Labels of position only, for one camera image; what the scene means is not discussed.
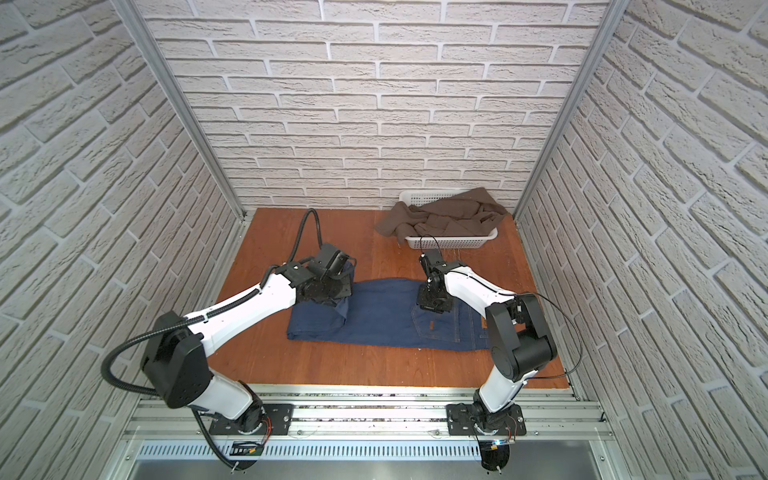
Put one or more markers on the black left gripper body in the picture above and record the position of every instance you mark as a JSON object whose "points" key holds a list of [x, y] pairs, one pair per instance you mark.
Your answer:
{"points": [[342, 286]]}

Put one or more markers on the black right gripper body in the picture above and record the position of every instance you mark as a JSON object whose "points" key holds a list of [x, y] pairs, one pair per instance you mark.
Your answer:
{"points": [[429, 300]]}

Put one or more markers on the blue denim jeans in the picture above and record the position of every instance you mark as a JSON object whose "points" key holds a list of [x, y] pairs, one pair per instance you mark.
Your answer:
{"points": [[385, 313]]}

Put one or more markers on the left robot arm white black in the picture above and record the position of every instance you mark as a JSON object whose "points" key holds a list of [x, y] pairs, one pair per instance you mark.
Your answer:
{"points": [[176, 361]]}

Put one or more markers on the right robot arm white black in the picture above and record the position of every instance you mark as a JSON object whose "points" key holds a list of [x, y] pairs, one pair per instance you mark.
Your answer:
{"points": [[521, 343]]}

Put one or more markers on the brown trousers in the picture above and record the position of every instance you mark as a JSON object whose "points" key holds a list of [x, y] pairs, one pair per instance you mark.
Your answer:
{"points": [[474, 213]]}

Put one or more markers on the white plastic laundry basket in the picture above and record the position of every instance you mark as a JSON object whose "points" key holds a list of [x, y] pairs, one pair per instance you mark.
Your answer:
{"points": [[422, 197]]}

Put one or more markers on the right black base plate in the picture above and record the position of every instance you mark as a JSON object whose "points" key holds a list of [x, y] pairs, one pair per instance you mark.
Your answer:
{"points": [[472, 419]]}

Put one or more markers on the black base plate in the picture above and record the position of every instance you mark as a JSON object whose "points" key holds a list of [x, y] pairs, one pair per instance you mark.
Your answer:
{"points": [[472, 419], [256, 420]]}

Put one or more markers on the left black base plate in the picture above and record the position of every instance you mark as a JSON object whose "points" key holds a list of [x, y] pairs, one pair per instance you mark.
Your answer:
{"points": [[256, 420]]}

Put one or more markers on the aluminium mounting rail frame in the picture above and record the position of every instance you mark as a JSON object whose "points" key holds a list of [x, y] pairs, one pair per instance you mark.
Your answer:
{"points": [[368, 423]]}

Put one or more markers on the left corner aluminium post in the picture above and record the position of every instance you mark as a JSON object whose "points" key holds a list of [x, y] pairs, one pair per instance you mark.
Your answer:
{"points": [[149, 48]]}

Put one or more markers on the corner aluminium post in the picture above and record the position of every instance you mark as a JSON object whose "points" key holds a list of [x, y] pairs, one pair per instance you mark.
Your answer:
{"points": [[594, 54], [149, 48]]}

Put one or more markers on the right corner aluminium post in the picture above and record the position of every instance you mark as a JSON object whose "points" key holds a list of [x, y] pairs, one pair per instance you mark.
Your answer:
{"points": [[594, 54]]}

